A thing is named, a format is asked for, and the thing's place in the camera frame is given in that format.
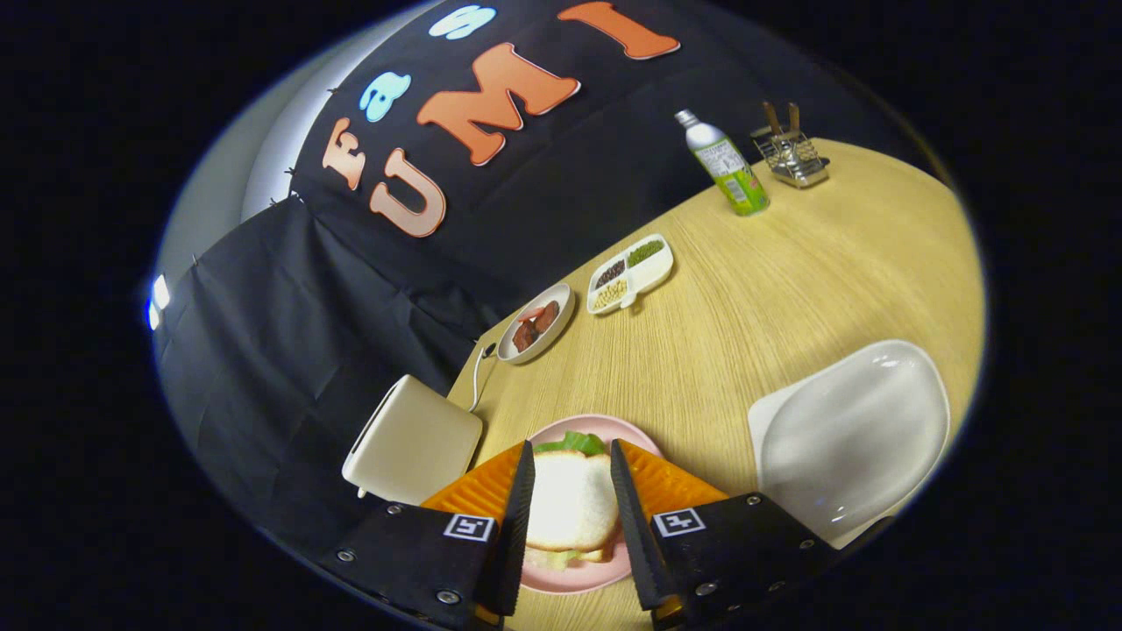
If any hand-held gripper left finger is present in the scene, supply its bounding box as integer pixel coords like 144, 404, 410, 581
317, 440, 536, 627

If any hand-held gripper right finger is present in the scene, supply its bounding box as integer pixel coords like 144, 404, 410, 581
609, 438, 838, 627

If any toasted bread slice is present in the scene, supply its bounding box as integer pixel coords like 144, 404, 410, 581
524, 451, 621, 564

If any green lettuce leaf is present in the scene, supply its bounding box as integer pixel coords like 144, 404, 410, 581
535, 430, 607, 457

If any pink plate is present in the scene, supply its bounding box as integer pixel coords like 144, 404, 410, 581
517, 414, 667, 595

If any white toaster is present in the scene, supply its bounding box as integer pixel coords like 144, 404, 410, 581
342, 374, 484, 507

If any round white plate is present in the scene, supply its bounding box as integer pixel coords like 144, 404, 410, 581
497, 282, 577, 365

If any white rectangular plate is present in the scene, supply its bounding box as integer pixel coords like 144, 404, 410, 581
748, 339, 951, 549

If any white divided dish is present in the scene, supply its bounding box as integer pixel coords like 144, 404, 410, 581
586, 234, 675, 316

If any black backdrop cloth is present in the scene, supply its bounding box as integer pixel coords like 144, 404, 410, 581
153, 0, 877, 544

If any green label bottle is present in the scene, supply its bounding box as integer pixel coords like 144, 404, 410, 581
674, 109, 770, 216

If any white toaster cable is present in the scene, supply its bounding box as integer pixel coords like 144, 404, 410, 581
469, 344, 497, 413

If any wire cutlery holder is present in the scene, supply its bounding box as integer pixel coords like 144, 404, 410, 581
751, 102, 830, 189

